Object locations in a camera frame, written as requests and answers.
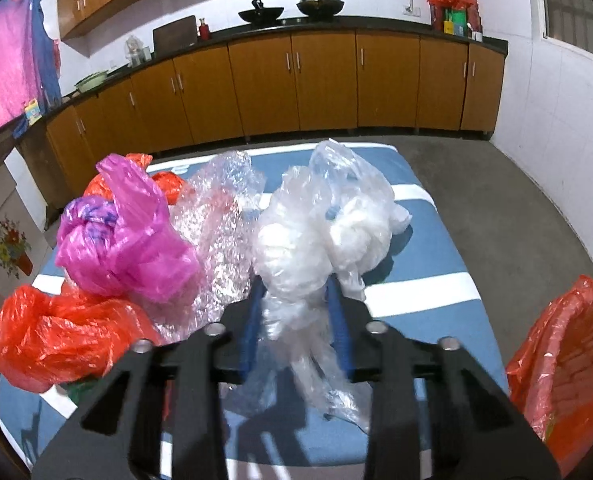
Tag black wok with lid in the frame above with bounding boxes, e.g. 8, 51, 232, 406
296, 0, 346, 16

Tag blue white striped tablecloth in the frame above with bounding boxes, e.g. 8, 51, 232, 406
0, 141, 508, 480

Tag red lined waste basket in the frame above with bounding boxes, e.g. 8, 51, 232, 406
505, 275, 593, 478

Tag brown cutting board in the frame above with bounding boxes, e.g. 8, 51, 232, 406
152, 15, 198, 57

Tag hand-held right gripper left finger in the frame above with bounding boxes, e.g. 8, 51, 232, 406
31, 277, 267, 480

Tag black kitchen countertop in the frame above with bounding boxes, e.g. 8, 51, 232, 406
41, 15, 510, 121

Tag clear bubble wrap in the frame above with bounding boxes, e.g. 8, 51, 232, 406
154, 150, 267, 348

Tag green pot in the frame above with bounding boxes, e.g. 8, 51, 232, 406
74, 70, 111, 93

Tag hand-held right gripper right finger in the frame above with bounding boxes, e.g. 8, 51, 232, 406
325, 276, 562, 480

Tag small crumpled red plastic bag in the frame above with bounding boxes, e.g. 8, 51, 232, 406
83, 152, 183, 206

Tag pink plastic bag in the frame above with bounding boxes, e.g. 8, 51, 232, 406
55, 155, 200, 305

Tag wooden base cabinets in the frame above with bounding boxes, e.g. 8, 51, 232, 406
16, 27, 506, 211

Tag red bag with boxes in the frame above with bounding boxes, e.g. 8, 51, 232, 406
427, 0, 482, 36

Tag pink blue hanging cloth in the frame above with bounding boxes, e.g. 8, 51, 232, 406
0, 0, 62, 143

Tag clear plastic bag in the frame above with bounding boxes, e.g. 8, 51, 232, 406
229, 139, 413, 436

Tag plastic-wrapped jar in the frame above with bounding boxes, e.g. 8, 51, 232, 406
124, 35, 153, 66

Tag open black wok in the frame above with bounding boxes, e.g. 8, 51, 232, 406
238, 0, 284, 24

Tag flower wall sticker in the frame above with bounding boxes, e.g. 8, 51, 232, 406
0, 215, 33, 278

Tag large red plastic bag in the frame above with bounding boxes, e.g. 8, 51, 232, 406
0, 280, 162, 393

